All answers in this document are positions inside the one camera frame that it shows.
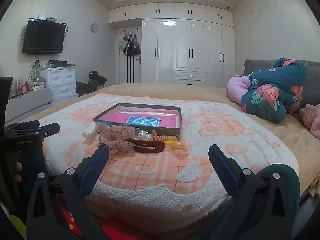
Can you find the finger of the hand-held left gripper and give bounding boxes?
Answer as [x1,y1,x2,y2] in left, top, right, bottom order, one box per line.
[5,120,40,132]
[37,122,61,138]

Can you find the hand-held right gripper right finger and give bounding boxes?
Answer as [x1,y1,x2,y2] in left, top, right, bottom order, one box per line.
[208,144,300,240]

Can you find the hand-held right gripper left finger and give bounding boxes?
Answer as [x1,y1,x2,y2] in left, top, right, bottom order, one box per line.
[26,144,110,240]

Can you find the yellow hair clip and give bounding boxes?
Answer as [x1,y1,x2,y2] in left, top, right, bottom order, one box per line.
[164,140,187,153]

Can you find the dark red snap hair clip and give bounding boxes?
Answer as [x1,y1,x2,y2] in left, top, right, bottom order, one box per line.
[126,138,166,153]

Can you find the clear pearl hair clip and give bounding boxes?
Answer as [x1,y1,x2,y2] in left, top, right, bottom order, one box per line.
[137,130,153,141]

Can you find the orange spiral hair tie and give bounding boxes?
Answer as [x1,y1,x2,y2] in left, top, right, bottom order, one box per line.
[152,130,178,142]

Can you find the shallow cardboard box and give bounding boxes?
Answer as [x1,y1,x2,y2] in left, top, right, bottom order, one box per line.
[93,103,182,137]

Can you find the person's left hand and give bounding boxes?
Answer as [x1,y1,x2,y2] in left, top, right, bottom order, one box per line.
[14,162,24,183]

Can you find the grey bench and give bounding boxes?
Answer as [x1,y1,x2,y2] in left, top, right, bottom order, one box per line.
[5,87,53,123]

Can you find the translucent beige hair clip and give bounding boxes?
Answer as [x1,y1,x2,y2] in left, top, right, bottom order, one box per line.
[82,131,98,144]

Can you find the white plastic drawer unit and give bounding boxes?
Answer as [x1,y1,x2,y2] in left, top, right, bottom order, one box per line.
[40,64,79,103]

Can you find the dark brown bag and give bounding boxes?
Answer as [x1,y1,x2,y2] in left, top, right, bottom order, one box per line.
[76,81,98,97]

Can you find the orange and white plush blanket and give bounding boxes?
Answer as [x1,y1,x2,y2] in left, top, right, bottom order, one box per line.
[37,92,300,230]

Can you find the black devices on drawer unit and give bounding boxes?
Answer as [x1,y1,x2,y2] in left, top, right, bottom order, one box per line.
[47,59,76,68]

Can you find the red cloth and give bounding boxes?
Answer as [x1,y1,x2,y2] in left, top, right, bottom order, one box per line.
[60,202,120,240]

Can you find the dark clothes pile on stool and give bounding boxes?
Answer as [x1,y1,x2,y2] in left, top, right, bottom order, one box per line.
[88,71,108,87]

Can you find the bed with tan bedspread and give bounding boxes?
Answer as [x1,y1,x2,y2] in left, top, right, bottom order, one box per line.
[5,82,320,205]

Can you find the pink pajamas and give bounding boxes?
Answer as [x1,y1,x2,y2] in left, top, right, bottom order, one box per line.
[226,75,252,105]

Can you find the green clothing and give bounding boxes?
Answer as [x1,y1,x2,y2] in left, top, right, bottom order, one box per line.
[10,215,27,239]

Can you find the teal floral quilt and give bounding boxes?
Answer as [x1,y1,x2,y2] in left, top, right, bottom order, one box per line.
[240,58,307,124]

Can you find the white room door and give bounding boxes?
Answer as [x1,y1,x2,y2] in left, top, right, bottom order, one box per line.
[115,27,143,84]

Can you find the pink knit blanket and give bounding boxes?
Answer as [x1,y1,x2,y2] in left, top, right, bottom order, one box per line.
[299,104,320,140]

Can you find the hanging handbags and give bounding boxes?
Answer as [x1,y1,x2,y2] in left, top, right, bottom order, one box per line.
[119,31,142,57]

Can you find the white built-in wardrobe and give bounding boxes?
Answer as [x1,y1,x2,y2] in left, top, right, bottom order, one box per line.
[108,2,235,88]

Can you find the black wall television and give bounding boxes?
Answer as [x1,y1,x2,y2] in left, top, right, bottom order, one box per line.
[22,18,66,55]

